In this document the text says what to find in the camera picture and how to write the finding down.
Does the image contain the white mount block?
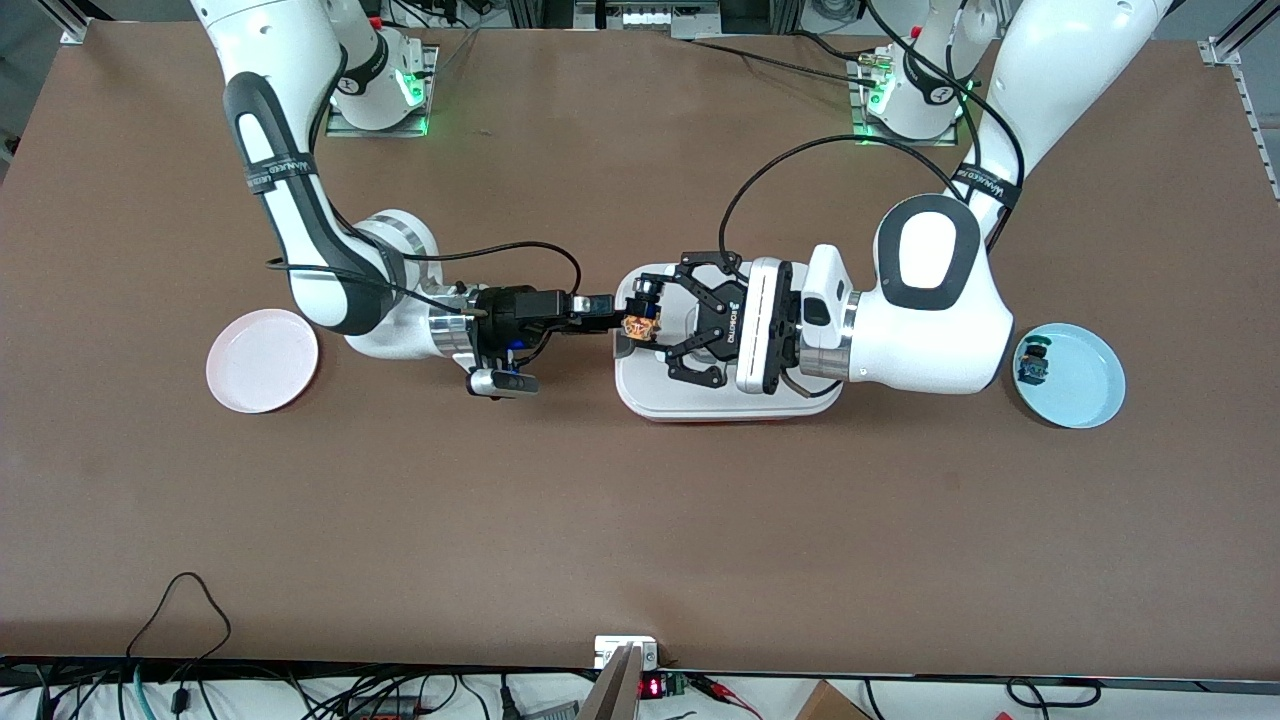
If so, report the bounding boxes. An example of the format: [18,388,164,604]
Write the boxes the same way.
[594,636,659,669]

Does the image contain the thin black cable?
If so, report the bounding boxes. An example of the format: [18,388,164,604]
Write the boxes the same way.
[265,258,491,319]

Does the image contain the pink round plate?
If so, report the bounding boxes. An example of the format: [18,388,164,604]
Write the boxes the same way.
[206,308,321,415]

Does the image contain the grey camera beam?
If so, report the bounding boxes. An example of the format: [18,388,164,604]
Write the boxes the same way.
[578,645,643,720]

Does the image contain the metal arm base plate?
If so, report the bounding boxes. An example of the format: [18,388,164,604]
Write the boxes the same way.
[325,45,439,138]
[850,55,959,148]

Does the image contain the orange black push switch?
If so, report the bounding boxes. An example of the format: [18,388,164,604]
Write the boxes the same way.
[618,275,669,348]

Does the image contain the brown cardboard box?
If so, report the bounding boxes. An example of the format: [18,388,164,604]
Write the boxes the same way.
[795,680,876,720]

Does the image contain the black looped cable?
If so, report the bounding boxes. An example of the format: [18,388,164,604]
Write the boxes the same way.
[1005,678,1103,709]
[125,572,233,666]

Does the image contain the light blue round plate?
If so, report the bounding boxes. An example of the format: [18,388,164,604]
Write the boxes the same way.
[1012,323,1127,430]

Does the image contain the white power strip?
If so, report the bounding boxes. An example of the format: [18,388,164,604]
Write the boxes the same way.
[620,5,723,31]

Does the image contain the red clip leads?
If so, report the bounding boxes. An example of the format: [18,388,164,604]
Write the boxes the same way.
[690,675,763,720]

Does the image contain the white lunch box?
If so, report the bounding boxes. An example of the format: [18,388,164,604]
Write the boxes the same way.
[613,262,846,423]

